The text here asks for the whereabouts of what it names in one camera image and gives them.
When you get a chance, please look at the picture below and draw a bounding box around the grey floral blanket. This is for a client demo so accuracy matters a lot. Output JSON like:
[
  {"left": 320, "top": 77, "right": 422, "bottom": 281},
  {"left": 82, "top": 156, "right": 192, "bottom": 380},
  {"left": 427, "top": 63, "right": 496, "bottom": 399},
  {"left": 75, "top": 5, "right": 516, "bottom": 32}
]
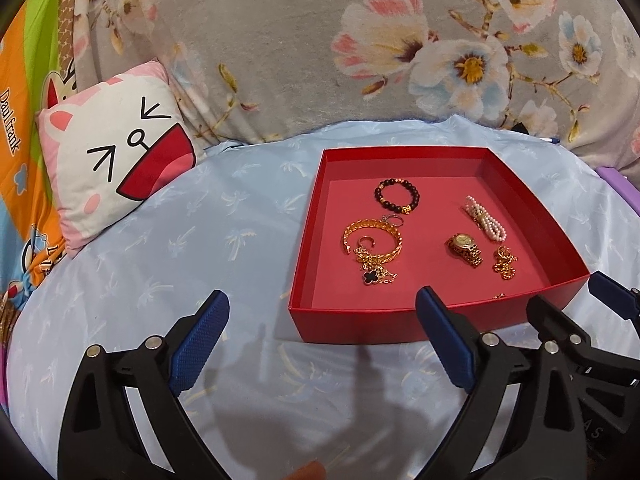
[{"left": 70, "top": 0, "right": 640, "bottom": 171}]

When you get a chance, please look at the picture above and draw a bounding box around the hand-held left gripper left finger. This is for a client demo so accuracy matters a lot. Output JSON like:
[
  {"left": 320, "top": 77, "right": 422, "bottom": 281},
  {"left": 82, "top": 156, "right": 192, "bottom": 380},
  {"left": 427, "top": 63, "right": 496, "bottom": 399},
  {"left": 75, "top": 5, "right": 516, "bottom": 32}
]
[{"left": 56, "top": 289, "right": 232, "bottom": 480}]

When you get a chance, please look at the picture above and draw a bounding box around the light blue bed sheet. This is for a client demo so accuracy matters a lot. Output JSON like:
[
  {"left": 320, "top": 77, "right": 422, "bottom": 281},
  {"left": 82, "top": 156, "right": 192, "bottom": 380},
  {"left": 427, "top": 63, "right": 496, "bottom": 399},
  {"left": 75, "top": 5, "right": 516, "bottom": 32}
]
[{"left": 5, "top": 115, "right": 640, "bottom": 480}]

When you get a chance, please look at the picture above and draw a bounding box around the gold watch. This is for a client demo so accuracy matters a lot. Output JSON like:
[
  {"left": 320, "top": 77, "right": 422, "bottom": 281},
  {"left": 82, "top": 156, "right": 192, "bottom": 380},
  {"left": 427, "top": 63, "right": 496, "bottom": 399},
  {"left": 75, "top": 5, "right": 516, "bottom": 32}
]
[{"left": 446, "top": 232, "right": 485, "bottom": 268}]

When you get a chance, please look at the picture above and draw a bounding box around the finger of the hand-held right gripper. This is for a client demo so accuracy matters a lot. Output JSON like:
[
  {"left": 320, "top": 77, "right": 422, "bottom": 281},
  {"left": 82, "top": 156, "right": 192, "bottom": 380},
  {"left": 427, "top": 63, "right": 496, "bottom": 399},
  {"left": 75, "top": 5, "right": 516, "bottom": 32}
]
[
  {"left": 587, "top": 271, "right": 640, "bottom": 331},
  {"left": 526, "top": 294, "right": 598, "bottom": 356}
]

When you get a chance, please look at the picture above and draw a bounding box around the purple object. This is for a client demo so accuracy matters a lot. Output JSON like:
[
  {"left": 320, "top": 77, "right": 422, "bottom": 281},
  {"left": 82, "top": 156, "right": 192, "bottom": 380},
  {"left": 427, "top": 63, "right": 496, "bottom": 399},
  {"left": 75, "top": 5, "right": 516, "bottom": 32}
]
[{"left": 597, "top": 165, "right": 633, "bottom": 191}]

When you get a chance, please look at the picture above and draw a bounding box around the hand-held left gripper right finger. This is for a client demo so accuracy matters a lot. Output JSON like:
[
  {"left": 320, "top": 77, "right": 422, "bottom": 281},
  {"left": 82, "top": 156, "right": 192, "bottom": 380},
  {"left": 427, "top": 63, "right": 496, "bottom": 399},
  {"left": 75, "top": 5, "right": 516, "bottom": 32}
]
[{"left": 415, "top": 286, "right": 598, "bottom": 480}]

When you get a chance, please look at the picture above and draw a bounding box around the pearl bracelet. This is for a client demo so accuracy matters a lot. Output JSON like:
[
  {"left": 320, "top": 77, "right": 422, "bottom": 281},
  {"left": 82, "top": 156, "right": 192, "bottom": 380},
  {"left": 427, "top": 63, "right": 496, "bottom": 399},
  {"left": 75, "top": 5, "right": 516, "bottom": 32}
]
[{"left": 464, "top": 195, "right": 507, "bottom": 242}]

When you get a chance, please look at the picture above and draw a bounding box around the gold chain bracelet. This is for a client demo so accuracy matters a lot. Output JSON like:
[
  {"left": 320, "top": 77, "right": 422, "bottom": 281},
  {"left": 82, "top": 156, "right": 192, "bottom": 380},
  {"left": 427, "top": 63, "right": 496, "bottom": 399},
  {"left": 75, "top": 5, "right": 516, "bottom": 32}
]
[{"left": 491, "top": 245, "right": 519, "bottom": 282}]

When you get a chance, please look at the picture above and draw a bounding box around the dark bead bracelet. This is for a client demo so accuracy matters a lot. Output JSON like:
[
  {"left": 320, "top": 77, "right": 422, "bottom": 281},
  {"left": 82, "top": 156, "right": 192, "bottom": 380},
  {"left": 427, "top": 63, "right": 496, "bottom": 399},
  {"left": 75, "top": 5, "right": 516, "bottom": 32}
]
[{"left": 374, "top": 177, "right": 420, "bottom": 215}]

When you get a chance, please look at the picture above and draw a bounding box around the red cardboard box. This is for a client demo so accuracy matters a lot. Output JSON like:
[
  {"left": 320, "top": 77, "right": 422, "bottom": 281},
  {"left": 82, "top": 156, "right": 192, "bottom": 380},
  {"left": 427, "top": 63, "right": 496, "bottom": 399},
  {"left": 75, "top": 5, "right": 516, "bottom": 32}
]
[{"left": 287, "top": 146, "right": 592, "bottom": 346}]

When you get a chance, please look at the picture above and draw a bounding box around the person's left hand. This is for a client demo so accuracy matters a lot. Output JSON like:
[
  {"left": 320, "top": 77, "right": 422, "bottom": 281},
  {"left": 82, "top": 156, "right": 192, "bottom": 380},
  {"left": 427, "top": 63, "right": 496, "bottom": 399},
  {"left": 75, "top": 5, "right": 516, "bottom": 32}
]
[{"left": 291, "top": 461, "right": 328, "bottom": 480}]

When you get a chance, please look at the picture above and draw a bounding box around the cat face pillow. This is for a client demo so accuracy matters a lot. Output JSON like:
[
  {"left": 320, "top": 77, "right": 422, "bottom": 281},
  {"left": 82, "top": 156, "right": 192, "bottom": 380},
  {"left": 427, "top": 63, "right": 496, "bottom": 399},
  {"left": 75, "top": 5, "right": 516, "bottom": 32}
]
[{"left": 36, "top": 60, "right": 197, "bottom": 252}]

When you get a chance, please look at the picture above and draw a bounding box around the gold bangle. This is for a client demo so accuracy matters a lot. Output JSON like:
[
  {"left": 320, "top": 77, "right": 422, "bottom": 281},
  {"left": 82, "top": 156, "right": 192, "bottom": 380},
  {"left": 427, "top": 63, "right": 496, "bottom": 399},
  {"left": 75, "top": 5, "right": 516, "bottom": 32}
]
[{"left": 342, "top": 217, "right": 405, "bottom": 263}]

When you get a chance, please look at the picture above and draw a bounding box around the colourful cartoon blanket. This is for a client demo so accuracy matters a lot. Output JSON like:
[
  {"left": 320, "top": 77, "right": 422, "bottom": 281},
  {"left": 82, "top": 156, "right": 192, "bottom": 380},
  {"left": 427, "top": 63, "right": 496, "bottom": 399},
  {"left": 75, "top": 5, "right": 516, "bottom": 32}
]
[{"left": 0, "top": 0, "right": 96, "bottom": 341}]

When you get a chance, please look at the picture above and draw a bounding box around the black clover gold necklace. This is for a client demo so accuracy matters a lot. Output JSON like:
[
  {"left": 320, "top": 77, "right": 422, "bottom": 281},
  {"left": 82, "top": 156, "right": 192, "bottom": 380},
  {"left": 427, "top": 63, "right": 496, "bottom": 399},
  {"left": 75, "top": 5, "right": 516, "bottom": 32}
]
[{"left": 360, "top": 266, "right": 401, "bottom": 286}]

